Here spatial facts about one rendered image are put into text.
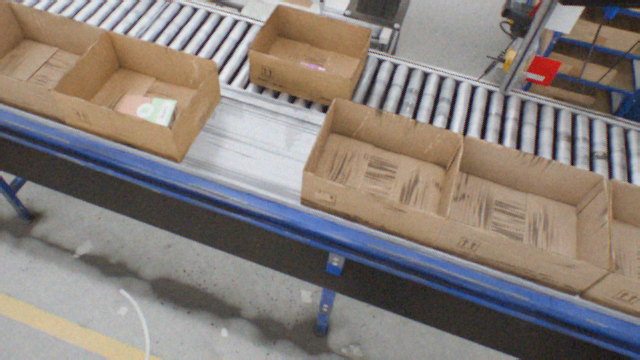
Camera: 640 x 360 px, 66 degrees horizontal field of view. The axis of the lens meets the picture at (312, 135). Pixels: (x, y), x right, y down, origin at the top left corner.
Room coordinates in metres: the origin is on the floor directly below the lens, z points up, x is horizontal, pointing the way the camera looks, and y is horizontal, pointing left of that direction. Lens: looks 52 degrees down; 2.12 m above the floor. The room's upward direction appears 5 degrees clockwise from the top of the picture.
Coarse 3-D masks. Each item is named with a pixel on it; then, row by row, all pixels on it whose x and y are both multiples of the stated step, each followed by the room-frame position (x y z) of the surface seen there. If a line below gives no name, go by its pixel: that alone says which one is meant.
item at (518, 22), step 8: (512, 0) 1.52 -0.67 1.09; (504, 8) 1.48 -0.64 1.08; (512, 8) 1.47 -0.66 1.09; (520, 8) 1.48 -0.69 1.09; (528, 8) 1.48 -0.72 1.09; (504, 16) 1.47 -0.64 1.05; (512, 16) 1.46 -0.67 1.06; (520, 16) 1.46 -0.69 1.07; (528, 16) 1.45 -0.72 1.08; (512, 24) 1.48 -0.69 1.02; (520, 24) 1.46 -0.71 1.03; (528, 24) 1.45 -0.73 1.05
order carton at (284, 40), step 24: (264, 24) 1.47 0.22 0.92; (288, 24) 1.58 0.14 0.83; (312, 24) 1.56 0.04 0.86; (336, 24) 1.53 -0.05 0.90; (264, 48) 1.46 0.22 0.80; (288, 48) 1.52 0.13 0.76; (312, 48) 1.54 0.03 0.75; (336, 48) 1.53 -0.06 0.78; (360, 48) 1.50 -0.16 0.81; (264, 72) 1.30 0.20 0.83; (288, 72) 1.28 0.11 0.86; (312, 72) 1.25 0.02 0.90; (336, 72) 1.41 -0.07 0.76; (360, 72) 1.39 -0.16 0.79; (312, 96) 1.25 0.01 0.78; (336, 96) 1.23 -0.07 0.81
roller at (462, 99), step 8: (464, 88) 1.40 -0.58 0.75; (456, 96) 1.37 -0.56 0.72; (464, 96) 1.35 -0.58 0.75; (456, 104) 1.32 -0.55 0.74; (464, 104) 1.31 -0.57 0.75; (456, 112) 1.27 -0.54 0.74; (464, 112) 1.27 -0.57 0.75; (456, 120) 1.23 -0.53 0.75; (464, 120) 1.24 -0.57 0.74; (456, 128) 1.19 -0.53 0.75
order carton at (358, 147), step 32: (320, 128) 0.88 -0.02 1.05; (352, 128) 0.99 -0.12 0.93; (384, 128) 0.96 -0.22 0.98; (416, 128) 0.94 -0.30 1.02; (320, 160) 0.88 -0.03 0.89; (352, 160) 0.89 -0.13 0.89; (384, 160) 0.91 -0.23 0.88; (416, 160) 0.92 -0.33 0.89; (448, 160) 0.90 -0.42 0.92; (320, 192) 0.71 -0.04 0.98; (352, 192) 0.69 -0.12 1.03; (384, 192) 0.79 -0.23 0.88; (416, 192) 0.80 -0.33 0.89; (448, 192) 0.74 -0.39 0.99; (384, 224) 0.66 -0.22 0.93; (416, 224) 0.64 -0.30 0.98
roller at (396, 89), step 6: (402, 66) 1.49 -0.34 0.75; (396, 72) 1.46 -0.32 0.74; (402, 72) 1.45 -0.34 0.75; (408, 72) 1.48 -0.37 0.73; (396, 78) 1.42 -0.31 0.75; (402, 78) 1.42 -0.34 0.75; (396, 84) 1.38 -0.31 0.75; (402, 84) 1.39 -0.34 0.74; (390, 90) 1.36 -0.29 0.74; (396, 90) 1.35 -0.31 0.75; (402, 90) 1.37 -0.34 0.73; (390, 96) 1.32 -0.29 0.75; (396, 96) 1.32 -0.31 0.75; (390, 102) 1.28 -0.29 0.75; (396, 102) 1.29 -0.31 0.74; (384, 108) 1.26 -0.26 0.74; (390, 108) 1.25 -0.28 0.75; (396, 108) 1.27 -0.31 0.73
